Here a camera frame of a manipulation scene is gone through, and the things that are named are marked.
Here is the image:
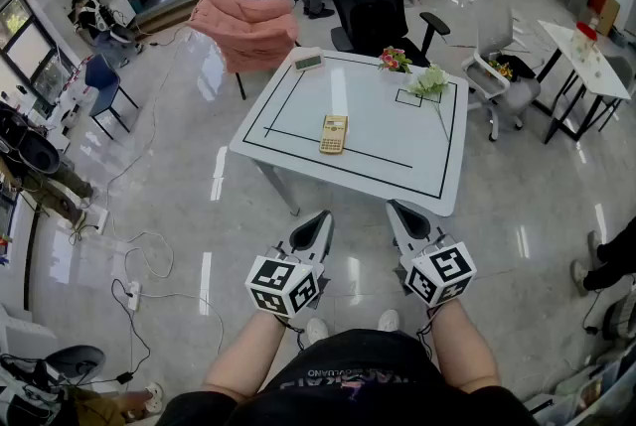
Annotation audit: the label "person's left forearm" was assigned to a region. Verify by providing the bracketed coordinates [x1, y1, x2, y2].
[201, 312, 289, 403]

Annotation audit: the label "white side table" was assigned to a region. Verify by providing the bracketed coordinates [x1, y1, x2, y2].
[534, 19, 633, 145]

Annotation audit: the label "yellow calculator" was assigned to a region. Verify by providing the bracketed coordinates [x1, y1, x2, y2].
[318, 114, 350, 156]

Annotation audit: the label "blue chair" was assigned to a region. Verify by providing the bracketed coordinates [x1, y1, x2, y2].
[83, 54, 139, 141]

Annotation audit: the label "black mesh office chair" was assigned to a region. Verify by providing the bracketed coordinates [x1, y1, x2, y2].
[321, 0, 451, 68]

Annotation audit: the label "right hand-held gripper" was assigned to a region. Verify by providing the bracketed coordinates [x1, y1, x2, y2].
[386, 200, 477, 309]

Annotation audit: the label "red and brown boards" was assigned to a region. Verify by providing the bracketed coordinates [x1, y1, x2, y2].
[588, 0, 622, 36]

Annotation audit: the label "white grey office chair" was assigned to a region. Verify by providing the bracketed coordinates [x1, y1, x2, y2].
[460, 0, 543, 142]

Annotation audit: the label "black-framed window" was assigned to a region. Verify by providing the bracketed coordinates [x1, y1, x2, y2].
[0, 0, 77, 103]

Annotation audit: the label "person's black shirt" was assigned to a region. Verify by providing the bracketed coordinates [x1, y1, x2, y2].
[156, 328, 541, 426]

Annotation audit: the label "black cloth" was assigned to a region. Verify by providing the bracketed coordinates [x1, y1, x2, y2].
[496, 55, 536, 82]

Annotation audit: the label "person's white shoe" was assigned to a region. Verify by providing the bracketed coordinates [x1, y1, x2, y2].
[377, 309, 400, 334]
[306, 317, 329, 345]

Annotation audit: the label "pink digital clock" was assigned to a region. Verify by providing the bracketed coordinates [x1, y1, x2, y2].
[291, 47, 325, 72]

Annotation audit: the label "person's right forearm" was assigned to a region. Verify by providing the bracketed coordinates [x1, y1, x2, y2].
[429, 299, 502, 395]

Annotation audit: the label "pink lounge chair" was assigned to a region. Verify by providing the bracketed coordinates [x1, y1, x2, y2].
[187, 0, 301, 101]

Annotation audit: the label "jar with red lid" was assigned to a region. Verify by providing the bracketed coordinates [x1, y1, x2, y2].
[570, 21, 598, 61]

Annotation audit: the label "person's left white shoe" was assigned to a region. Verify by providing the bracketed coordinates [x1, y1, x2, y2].
[306, 317, 329, 345]

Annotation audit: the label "person's right white shoe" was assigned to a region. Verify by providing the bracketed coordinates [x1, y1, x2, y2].
[377, 309, 400, 334]

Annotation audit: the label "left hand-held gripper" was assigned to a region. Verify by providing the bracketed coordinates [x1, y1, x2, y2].
[244, 210, 335, 319]

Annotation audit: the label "white green flower bouquet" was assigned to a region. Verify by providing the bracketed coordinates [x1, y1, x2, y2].
[406, 64, 451, 142]

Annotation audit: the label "pink flower bouquet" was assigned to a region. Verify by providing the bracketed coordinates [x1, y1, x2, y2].
[377, 45, 413, 74]

